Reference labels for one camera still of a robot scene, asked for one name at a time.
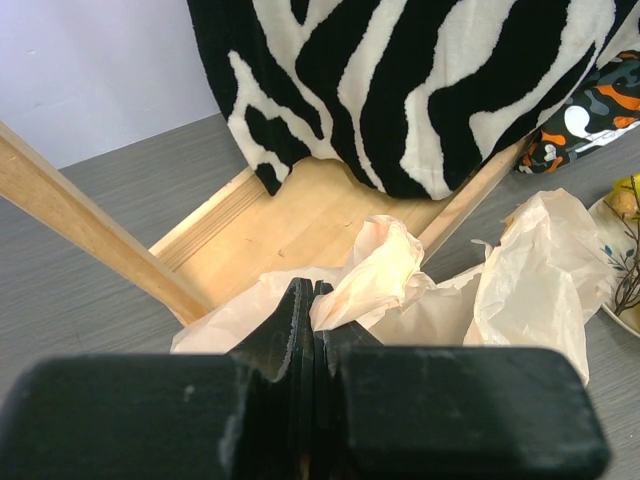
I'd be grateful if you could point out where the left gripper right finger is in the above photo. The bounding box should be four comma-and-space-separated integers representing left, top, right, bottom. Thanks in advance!
313, 279, 614, 480

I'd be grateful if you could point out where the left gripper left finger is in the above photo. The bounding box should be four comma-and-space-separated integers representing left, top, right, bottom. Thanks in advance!
1, 278, 315, 479

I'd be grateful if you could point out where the wooden clothes rack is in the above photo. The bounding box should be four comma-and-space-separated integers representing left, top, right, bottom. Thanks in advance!
1, 128, 525, 324

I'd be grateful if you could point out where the fruit plate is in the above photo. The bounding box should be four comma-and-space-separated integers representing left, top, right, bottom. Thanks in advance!
588, 196, 639, 337

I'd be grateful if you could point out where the banana print plastic bag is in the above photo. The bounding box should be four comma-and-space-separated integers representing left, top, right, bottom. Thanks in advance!
171, 189, 613, 380

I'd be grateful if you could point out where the zebra print garment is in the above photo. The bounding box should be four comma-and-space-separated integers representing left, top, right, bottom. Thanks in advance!
188, 1, 639, 200

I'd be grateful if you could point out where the green starfruit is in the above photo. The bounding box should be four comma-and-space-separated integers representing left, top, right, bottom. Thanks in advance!
613, 173, 640, 194

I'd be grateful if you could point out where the orange camouflage garment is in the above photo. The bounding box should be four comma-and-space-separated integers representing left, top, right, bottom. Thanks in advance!
516, 50, 639, 174

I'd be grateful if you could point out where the brown longan bunch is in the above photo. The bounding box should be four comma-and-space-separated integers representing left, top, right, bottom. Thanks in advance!
604, 173, 639, 315

